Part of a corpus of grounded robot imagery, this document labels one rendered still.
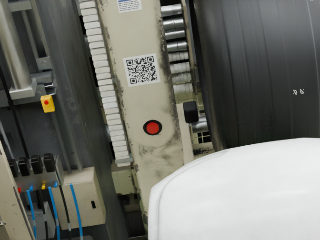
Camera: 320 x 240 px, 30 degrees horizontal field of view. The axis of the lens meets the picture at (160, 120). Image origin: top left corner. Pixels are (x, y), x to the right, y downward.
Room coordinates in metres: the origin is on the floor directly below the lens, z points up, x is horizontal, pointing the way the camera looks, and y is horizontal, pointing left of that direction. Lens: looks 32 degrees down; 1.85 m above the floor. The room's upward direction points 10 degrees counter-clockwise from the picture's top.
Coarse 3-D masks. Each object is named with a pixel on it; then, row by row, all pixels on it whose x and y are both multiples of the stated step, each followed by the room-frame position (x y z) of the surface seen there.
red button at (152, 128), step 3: (150, 123) 1.21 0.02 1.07; (153, 123) 1.21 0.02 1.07; (156, 123) 1.21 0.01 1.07; (147, 126) 1.21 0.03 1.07; (150, 126) 1.21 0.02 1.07; (153, 126) 1.21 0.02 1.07; (156, 126) 1.21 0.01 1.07; (147, 129) 1.21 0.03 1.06; (150, 129) 1.21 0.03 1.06; (153, 129) 1.21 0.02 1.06; (156, 129) 1.21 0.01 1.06; (150, 132) 1.21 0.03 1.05; (153, 132) 1.21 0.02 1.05; (156, 132) 1.21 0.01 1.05
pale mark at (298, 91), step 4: (292, 88) 1.01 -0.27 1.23; (296, 88) 1.01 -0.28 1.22; (300, 88) 1.01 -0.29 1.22; (304, 88) 1.01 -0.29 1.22; (292, 92) 1.01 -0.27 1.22; (296, 92) 1.01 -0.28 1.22; (300, 92) 1.01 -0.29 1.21; (304, 92) 1.01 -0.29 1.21; (292, 96) 1.01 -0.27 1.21; (296, 96) 1.01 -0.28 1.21; (300, 96) 1.01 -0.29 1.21; (304, 96) 1.01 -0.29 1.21
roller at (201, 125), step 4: (204, 116) 1.44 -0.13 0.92; (200, 120) 1.42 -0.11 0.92; (204, 120) 1.42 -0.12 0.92; (192, 124) 1.42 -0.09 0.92; (196, 124) 1.42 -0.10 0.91; (200, 124) 1.41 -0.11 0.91; (204, 124) 1.41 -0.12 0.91; (192, 128) 1.41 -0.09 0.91; (196, 128) 1.41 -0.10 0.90; (200, 128) 1.41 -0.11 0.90; (204, 128) 1.41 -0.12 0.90; (196, 132) 1.42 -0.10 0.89
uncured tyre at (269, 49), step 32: (192, 0) 1.46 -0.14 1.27; (224, 0) 1.12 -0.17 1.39; (256, 0) 1.11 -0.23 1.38; (288, 0) 1.10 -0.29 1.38; (192, 32) 1.49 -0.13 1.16; (224, 32) 1.08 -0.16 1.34; (256, 32) 1.06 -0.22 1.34; (288, 32) 1.05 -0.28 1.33; (224, 64) 1.05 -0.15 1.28; (256, 64) 1.03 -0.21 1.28; (288, 64) 1.03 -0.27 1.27; (224, 96) 1.04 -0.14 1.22; (256, 96) 1.01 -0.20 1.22; (288, 96) 1.01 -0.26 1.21; (224, 128) 1.04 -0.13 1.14; (256, 128) 1.01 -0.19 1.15; (288, 128) 1.01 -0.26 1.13
